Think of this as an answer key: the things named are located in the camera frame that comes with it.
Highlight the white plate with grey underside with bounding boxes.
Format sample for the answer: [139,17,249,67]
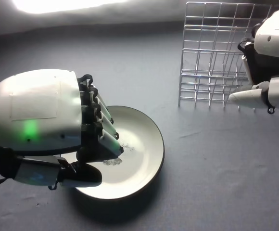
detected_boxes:
[115,154,166,202]
[73,105,165,200]

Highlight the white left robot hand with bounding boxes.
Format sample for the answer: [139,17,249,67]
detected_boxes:
[0,69,125,191]

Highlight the metal wire plate rack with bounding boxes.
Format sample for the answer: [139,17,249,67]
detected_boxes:
[178,1,279,114]

